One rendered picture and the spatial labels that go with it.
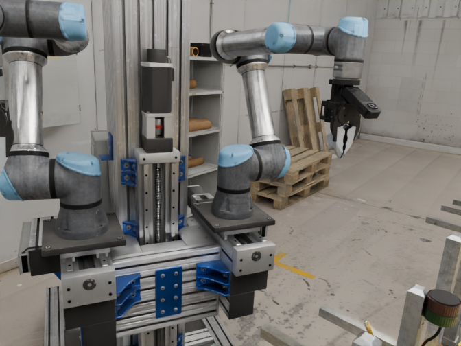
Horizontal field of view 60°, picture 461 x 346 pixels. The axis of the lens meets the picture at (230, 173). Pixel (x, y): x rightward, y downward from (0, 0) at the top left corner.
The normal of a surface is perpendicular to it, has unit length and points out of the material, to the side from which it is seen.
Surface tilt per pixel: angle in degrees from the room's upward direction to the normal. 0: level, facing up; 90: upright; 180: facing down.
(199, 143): 90
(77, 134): 90
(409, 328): 90
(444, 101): 90
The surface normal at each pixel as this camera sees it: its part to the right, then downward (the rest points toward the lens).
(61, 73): 0.80, 0.20
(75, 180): 0.25, 0.25
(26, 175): 0.28, -0.11
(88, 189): 0.65, 0.24
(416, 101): -0.59, 0.20
